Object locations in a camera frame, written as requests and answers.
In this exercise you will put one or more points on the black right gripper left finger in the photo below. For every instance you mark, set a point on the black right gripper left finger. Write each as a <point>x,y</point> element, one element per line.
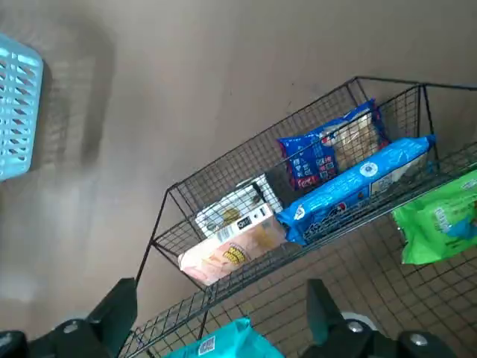
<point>104,328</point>

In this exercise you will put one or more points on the teal chips bag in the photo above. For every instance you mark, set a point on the teal chips bag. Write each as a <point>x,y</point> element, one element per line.
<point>231,343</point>

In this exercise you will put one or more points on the blue cracker bag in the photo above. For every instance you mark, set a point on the blue cracker bag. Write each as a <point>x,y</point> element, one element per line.
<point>316,160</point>

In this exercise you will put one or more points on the white yellow snack packet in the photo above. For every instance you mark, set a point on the white yellow snack packet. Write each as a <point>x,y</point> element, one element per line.
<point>231,212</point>

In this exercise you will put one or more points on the light blue plastic basket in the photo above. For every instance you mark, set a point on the light blue plastic basket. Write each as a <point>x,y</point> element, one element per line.
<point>26,52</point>

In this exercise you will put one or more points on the long blue snack packet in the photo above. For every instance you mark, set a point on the long blue snack packet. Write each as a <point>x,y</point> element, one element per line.
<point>346,186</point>

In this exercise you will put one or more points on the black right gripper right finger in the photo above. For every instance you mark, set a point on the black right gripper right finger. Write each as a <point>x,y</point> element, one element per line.
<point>331,335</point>

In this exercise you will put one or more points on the green snack bag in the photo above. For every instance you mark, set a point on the green snack bag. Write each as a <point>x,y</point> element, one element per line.
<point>432,231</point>

